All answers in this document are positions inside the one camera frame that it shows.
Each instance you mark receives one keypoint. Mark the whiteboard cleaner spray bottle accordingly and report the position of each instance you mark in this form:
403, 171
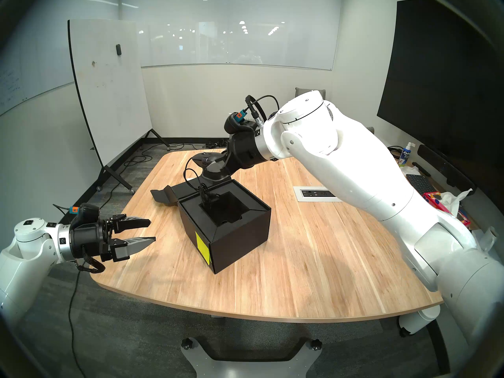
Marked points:
403, 158

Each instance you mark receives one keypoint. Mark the large black wall screen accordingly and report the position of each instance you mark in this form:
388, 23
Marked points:
441, 86

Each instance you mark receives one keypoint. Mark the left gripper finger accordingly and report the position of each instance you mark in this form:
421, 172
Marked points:
132, 223
130, 246

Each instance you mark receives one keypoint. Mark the black cardboard box with lid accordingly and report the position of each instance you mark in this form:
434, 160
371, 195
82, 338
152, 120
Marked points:
240, 239

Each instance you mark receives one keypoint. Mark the white plastic item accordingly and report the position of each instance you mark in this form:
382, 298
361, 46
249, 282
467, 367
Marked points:
488, 235

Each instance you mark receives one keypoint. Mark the rolling whiteboard on stand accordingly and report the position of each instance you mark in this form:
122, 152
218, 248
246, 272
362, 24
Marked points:
110, 97

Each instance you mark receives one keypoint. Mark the silver table outlet plate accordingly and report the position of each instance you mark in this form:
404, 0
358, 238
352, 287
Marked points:
311, 193

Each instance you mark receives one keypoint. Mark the white tissue in box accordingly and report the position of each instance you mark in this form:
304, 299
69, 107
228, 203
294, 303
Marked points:
451, 202

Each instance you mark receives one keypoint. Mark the black video sound bar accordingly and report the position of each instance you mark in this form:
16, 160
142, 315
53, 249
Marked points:
445, 168

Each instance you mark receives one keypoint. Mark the grey swivel office chair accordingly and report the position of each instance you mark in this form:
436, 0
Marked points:
301, 91

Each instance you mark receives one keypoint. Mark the grey fabric chair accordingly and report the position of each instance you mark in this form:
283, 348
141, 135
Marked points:
371, 130

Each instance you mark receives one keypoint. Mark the black keyboard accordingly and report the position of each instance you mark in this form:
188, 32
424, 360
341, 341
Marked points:
421, 184

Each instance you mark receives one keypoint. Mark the glass wall board with writing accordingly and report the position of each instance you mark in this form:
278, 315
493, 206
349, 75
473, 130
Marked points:
31, 66

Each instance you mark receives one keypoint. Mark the black computer mouse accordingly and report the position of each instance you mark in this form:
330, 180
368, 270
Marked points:
204, 157

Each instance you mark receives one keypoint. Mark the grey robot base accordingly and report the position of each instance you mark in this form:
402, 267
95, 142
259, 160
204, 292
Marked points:
204, 361

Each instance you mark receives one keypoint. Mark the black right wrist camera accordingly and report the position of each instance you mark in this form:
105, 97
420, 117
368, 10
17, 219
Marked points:
236, 123

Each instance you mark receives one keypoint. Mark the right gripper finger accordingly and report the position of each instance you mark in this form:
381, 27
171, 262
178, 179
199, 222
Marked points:
218, 166

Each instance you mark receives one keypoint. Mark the white wheeled cylinder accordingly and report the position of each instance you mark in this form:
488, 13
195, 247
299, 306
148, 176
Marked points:
417, 322

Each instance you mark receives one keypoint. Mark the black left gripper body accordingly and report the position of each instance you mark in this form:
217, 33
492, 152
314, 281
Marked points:
88, 240

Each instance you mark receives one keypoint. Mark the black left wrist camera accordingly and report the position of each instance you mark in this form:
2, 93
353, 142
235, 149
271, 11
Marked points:
86, 212

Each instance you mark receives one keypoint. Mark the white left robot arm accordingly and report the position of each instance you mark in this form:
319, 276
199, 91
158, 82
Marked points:
27, 255

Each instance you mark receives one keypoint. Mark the crumpled white tissue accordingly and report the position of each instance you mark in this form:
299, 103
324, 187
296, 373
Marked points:
411, 171

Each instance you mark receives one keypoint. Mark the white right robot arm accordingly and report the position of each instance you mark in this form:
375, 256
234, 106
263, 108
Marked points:
354, 164

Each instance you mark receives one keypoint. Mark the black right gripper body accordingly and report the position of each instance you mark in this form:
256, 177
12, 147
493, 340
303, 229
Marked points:
242, 151

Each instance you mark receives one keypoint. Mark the large glass wall board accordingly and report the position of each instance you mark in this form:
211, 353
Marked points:
236, 46

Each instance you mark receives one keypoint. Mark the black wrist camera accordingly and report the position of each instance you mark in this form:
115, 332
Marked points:
86, 212
236, 123

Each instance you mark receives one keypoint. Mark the small yellow sticky note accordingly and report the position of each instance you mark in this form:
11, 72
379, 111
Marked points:
202, 247

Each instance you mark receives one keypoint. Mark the colourful tissue box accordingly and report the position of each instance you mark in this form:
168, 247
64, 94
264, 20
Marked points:
437, 198

